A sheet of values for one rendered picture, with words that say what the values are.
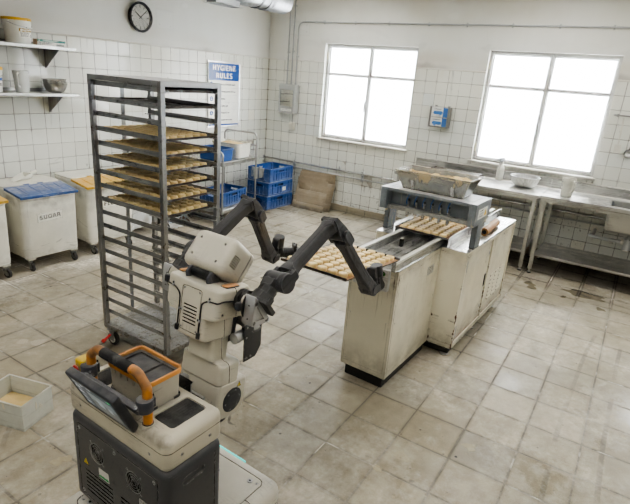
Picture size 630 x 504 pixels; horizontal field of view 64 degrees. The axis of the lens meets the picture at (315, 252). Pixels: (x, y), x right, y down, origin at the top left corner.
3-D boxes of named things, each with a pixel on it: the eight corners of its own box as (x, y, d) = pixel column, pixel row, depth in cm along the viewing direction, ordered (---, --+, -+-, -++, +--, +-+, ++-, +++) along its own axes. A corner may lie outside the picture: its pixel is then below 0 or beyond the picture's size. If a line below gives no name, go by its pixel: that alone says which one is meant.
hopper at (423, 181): (409, 182, 393) (411, 164, 388) (480, 196, 364) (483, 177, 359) (392, 187, 370) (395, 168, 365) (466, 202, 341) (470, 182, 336)
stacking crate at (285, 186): (271, 187, 796) (272, 174, 789) (292, 191, 776) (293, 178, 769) (246, 192, 747) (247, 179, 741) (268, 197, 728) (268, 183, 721)
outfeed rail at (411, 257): (490, 214, 459) (492, 207, 457) (494, 215, 457) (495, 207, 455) (390, 271, 301) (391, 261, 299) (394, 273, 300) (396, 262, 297)
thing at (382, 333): (385, 335, 402) (400, 228, 373) (425, 350, 384) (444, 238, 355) (338, 372, 347) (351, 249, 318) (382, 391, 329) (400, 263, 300)
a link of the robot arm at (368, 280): (323, 234, 215) (344, 237, 208) (330, 224, 218) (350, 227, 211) (358, 295, 243) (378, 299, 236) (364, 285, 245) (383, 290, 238)
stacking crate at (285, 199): (271, 199, 802) (272, 187, 796) (291, 204, 781) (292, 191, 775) (246, 205, 755) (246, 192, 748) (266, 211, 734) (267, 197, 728)
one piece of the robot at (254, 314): (251, 327, 179) (255, 297, 177) (241, 323, 182) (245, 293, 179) (269, 322, 187) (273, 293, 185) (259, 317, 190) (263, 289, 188)
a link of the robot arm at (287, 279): (325, 208, 213) (343, 210, 207) (334, 233, 221) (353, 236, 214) (259, 278, 189) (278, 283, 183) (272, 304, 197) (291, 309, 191)
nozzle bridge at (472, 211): (395, 221, 410) (400, 180, 399) (483, 243, 372) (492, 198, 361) (376, 229, 384) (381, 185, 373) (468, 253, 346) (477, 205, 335)
